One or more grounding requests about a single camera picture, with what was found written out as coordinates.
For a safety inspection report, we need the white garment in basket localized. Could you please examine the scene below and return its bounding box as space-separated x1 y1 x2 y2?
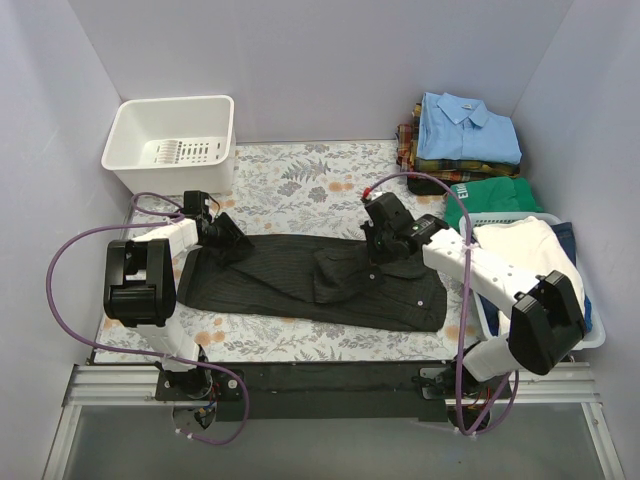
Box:
473 216 585 313

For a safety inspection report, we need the light blue folded shirt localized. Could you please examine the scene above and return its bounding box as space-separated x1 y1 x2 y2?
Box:
417 92 522 165

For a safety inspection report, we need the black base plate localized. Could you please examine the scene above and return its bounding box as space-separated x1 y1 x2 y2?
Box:
155 360 514 424

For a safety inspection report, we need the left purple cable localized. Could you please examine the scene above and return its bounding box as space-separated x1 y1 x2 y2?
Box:
44 192 251 446

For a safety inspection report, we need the green folded shirt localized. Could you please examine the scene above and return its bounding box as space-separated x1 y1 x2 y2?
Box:
451 177 543 213

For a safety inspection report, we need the black pinstriped long sleeve shirt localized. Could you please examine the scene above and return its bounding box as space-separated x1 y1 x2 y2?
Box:
177 235 447 333

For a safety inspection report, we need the aluminium rail frame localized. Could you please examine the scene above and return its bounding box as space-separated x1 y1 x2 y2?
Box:
44 362 625 479

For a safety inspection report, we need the white plastic bin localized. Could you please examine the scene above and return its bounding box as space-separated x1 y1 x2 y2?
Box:
101 95 236 195

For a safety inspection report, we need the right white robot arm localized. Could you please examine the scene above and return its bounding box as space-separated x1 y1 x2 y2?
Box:
362 190 587 398

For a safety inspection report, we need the plaid folded shirt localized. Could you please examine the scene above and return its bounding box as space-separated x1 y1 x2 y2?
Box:
396 103 520 183

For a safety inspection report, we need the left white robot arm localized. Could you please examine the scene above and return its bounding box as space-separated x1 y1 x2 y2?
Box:
103 190 253 400

